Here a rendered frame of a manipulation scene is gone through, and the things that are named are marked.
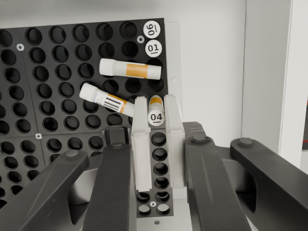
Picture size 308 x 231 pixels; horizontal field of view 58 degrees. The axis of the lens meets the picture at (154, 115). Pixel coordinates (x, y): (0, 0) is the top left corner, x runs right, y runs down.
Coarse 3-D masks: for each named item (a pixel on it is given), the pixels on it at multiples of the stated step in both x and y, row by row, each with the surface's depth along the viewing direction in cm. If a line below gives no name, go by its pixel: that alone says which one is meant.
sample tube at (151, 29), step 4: (148, 24) 20; (152, 24) 20; (156, 24) 20; (144, 28) 20; (148, 28) 20; (152, 28) 20; (156, 28) 20; (144, 32) 20; (148, 32) 20; (152, 32) 20; (156, 32) 20; (148, 36) 20; (152, 36) 20; (156, 36) 20
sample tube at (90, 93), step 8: (88, 88) 21; (96, 88) 22; (80, 96) 22; (88, 96) 21; (96, 96) 21; (104, 96) 22; (112, 96) 22; (104, 104) 22; (112, 104) 22; (120, 104) 22; (128, 104) 22; (120, 112) 22; (128, 112) 22
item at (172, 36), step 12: (168, 24) 26; (168, 36) 26; (168, 48) 26; (180, 48) 27; (168, 60) 27; (180, 60) 27; (168, 72) 27; (180, 72) 27; (168, 84) 28; (180, 84) 27; (180, 96) 28; (180, 108) 28
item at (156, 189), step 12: (144, 24) 21; (144, 36) 21; (144, 48) 21; (144, 60) 22; (144, 84) 22; (156, 132) 23; (156, 144) 24; (168, 168) 25; (168, 180) 25; (156, 192) 25; (168, 192) 25; (156, 204) 26; (168, 204) 26; (156, 216) 26
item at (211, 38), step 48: (0, 0) 26; (48, 0) 26; (96, 0) 26; (144, 0) 26; (192, 0) 26; (240, 0) 26; (192, 48) 28; (240, 48) 28; (192, 96) 29; (240, 96) 29
